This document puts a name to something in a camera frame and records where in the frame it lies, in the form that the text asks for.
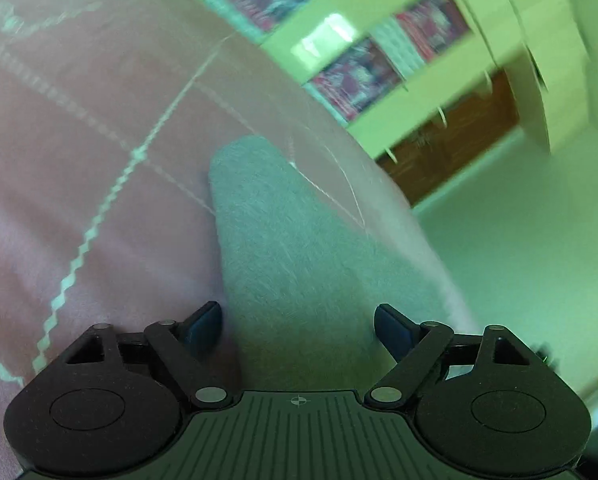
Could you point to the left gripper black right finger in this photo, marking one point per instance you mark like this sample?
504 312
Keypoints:
416 348

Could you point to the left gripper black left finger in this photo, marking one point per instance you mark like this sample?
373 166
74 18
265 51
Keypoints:
183 346

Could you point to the grey pants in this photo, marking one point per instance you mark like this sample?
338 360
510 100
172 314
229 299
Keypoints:
301 284

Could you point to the brown wooden door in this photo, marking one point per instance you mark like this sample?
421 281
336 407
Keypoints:
440 148

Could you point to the red poster lower left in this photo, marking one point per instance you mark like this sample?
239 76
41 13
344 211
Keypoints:
356 79

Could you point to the pink checked bed sheet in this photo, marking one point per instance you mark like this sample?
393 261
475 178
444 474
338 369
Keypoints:
110 111

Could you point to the red poster upper right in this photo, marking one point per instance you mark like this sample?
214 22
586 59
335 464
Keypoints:
433 26

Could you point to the glossy cream wardrobe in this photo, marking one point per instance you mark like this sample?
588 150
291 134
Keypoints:
547 48

